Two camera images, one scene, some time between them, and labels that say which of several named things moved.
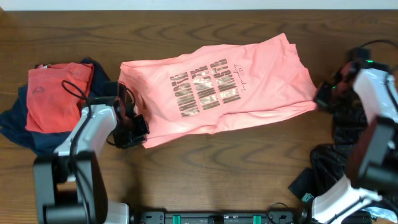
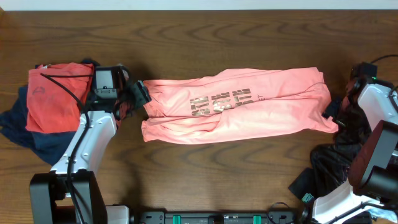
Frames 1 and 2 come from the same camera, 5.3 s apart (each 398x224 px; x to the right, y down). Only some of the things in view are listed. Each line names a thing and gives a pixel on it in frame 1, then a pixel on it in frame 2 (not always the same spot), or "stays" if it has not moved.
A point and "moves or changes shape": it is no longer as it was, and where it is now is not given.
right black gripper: (321, 97) to (330, 111)
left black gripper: (142, 133) to (141, 95)
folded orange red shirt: (55, 95) stays
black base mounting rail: (162, 217) stays
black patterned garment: (328, 163) stays
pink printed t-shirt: (219, 88) moves or changes shape
